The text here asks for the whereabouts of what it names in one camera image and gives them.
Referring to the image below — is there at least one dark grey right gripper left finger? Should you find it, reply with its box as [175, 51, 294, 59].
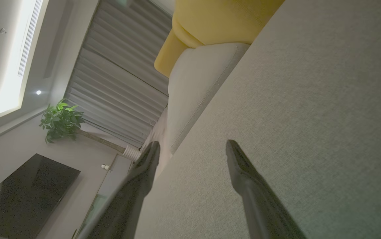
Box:
[87, 141, 161, 239]

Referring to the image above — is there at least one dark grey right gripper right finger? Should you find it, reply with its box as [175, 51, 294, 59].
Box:
[226, 139, 307, 239]

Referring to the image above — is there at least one light grey television cabinet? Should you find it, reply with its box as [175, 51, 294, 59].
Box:
[76, 154, 133, 239]

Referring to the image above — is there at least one large grey fabric sofa seat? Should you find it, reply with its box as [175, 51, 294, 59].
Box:
[134, 0, 381, 239]

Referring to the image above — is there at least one black flat screen television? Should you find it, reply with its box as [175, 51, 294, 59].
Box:
[0, 153, 81, 239]

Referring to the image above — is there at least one green leafy house plant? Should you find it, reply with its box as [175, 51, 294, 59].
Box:
[39, 99, 126, 154]

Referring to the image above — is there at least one grey pleated curtain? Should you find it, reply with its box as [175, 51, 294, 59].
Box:
[63, 0, 174, 149]

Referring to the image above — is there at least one grey stitched sofa cushion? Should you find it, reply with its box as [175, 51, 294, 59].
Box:
[165, 42, 250, 155]

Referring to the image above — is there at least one yellow upholstered cushion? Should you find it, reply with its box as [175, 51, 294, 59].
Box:
[154, 0, 285, 78]

